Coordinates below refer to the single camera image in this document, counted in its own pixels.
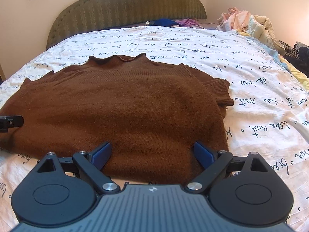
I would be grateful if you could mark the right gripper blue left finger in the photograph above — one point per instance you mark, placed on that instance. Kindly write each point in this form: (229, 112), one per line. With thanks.
(94, 160)

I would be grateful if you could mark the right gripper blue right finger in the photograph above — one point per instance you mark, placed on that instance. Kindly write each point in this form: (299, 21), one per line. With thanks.
(212, 161)

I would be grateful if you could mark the brown knit sweater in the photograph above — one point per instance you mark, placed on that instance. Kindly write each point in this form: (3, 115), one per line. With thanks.
(152, 114)

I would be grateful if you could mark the dark clothes pile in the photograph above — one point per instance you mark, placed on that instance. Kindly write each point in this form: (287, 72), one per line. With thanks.
(302, 63)

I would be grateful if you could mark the pink clothes pile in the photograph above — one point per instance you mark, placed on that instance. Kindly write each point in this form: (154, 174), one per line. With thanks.
(234, 19)

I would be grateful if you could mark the white script-print bed sheet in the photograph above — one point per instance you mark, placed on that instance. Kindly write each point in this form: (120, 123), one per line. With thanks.
(270, 112)

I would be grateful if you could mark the yellow blue blanket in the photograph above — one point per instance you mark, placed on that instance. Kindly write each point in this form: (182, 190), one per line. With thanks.
(301, 77)

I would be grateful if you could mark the black white patterned garment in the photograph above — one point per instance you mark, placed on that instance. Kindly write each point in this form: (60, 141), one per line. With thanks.
(290, 51)

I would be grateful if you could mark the purple garment on bed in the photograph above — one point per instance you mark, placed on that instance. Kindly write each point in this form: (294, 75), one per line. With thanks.
(188, 23)

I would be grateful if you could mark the cream quilted jacket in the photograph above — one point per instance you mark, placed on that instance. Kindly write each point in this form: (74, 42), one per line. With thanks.
(261, 28)

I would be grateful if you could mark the blue cloth on bed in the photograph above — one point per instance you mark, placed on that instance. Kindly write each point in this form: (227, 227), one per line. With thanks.
(163, 22)

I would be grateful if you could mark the olive green upholstered headboard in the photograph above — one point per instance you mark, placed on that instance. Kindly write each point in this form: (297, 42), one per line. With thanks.
(91, 15)

